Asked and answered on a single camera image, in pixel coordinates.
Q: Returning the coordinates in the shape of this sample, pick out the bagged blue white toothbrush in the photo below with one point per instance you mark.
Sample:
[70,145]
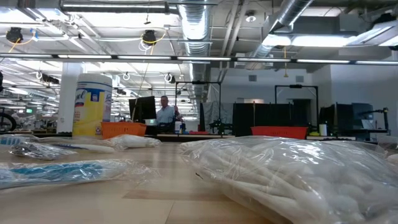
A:
[84,147]
[62,172]

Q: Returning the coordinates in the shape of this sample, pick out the black jointed stand arm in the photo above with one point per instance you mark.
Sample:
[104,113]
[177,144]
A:
[385,119]

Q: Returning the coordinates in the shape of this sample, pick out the black background robot arm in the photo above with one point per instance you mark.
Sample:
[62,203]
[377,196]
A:
[219,127]

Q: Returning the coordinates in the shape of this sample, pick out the grey cover sheet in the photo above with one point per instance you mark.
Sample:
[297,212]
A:
[217,112]

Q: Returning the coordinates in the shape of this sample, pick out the white bottle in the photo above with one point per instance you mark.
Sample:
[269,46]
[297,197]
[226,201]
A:
[178,127]

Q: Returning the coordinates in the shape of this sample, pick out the background table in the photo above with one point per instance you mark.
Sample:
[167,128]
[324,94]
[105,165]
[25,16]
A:
[217,136]

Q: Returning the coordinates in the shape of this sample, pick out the person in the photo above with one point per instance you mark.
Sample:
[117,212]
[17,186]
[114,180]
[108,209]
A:
[166,115]

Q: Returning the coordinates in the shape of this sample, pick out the black monitor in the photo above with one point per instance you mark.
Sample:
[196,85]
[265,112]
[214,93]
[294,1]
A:
[143,109]

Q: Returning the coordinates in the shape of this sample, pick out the black curtain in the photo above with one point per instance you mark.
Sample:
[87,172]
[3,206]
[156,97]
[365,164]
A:
[267,115]

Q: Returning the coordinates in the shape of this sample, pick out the orange plastic basket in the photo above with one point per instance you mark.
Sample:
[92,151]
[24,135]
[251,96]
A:
[122,130]

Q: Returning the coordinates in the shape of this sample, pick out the long led light bar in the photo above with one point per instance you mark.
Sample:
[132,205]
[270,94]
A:
[140,57]

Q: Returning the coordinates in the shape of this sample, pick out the red plastic basket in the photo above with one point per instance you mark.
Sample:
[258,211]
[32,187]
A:
[280,132]

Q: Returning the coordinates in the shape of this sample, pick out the Lysol wipes canister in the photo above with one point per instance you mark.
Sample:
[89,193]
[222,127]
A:
[91,105]

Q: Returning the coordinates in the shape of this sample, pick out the white paper roll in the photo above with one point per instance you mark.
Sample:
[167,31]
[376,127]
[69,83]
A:
[323,129]

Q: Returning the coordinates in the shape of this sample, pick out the white pillar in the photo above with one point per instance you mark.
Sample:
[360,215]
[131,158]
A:
[69,99]

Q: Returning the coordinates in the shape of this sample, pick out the white ceiling light fixture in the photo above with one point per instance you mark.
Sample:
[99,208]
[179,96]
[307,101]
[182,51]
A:
[311,40]

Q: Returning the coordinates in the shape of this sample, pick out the black background equipment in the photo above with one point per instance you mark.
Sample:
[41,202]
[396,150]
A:
[342,115]

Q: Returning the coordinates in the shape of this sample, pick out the bagged silver nail clipper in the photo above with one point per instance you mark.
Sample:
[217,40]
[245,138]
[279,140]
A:
[37,151]

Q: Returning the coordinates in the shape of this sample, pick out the black background rig frame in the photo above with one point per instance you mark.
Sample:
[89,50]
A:
[295,86]
[199,82]

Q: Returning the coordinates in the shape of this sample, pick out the silver spiral ventilation duct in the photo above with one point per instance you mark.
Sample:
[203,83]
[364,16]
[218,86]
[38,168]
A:
[196,31]
[281,18]

